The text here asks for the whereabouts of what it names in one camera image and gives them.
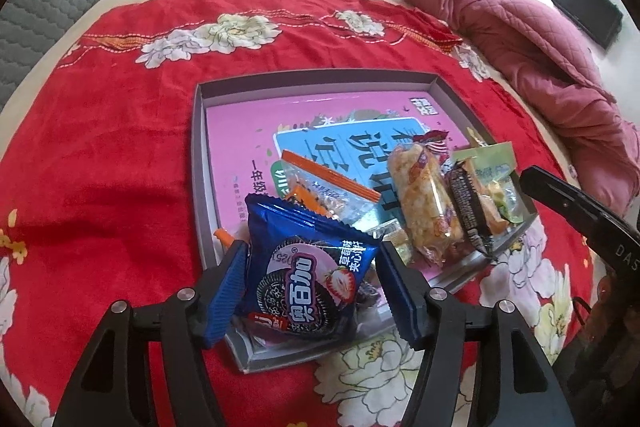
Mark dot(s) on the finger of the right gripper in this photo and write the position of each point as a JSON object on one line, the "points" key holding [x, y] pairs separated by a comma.
{"points": [[576, 207]]}

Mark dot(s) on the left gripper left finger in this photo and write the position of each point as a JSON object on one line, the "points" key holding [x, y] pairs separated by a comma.
{"points": [[111, 383]]}

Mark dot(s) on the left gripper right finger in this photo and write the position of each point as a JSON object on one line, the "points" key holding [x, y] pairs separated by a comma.
{"points": [[514, 382]]}

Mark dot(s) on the green yellow cake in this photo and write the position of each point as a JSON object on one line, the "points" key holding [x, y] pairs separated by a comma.
{"points": [[493, 166]]}

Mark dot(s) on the brown snickers bar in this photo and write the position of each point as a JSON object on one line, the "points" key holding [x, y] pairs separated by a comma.
{"points": [[469, 209]]}

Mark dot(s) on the clear pack yellow puffs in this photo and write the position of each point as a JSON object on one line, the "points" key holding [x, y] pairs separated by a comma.
{"points": [[425, 201]]}

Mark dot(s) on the red cow milk candy stick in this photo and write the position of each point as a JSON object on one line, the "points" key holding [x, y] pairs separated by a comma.
{"points": [[436, 141]]}

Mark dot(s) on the clear pack round cracker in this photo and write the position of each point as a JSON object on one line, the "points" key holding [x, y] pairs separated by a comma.
{"points": [[393, 232]]}

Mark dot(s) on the blue cookie packet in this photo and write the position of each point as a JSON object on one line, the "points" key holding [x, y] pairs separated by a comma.
{"points": [[304, 270]]}

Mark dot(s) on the orange pack fried snack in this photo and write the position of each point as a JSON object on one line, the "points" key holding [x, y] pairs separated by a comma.
{"points": [[231, 179]]}

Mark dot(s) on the gold wafer snack bar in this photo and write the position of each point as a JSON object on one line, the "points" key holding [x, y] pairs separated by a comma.
{"points": [[475, 139]]}

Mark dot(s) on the person's right hand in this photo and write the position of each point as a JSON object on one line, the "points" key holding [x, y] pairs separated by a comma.
{"points": [[606, 320]]}

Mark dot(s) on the pink quilted blanket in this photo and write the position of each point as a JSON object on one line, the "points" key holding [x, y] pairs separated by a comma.
{"points": [[547, 61]]}

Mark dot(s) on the red floral cloth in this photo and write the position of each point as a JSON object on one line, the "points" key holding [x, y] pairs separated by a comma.
{"points": [[96, 203]]}

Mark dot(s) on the silver wrapped chocolate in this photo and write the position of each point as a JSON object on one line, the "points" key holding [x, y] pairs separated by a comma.
{"points": [[367, 294]]}

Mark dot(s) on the black television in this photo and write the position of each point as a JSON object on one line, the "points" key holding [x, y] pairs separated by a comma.
{"points": [[600, 20]]}

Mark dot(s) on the pink book blue title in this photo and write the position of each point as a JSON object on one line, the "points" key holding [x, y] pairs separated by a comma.
{"points": [[296, 199]]}

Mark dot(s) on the shallow grey cardboard box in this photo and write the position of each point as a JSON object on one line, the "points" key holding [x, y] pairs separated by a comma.
{"points": [[322, 138]]}

